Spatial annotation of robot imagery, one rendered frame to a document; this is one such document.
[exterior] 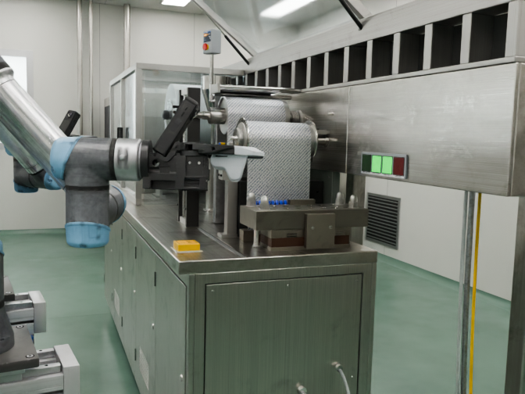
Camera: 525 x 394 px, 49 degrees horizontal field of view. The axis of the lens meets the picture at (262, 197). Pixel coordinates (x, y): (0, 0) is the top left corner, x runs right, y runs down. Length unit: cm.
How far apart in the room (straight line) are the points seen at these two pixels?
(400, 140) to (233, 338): 77
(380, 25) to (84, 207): 117
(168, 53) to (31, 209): 257
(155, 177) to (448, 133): 83
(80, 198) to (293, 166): 112
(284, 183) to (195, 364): 69
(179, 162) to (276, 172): 103
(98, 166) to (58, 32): 651
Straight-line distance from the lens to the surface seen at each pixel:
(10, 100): 119
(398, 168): 172
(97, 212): 103
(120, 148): 101
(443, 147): 157
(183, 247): 179
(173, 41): 765
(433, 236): 546
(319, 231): 184
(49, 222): 749
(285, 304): 181
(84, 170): 102
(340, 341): 193
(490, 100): 146
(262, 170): 197
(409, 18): 176
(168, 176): 101
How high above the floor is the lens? 126
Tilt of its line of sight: 6 degrees down
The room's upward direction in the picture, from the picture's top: 2 degrees clockwise
